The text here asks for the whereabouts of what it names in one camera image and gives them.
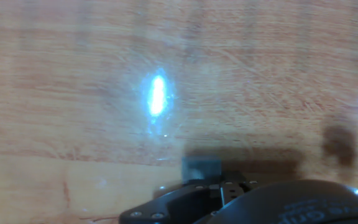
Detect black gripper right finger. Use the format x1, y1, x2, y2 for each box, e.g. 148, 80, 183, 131
222, 179, 259, 205

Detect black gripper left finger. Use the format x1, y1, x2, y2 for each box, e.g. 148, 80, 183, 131
119, 157, 224, 224

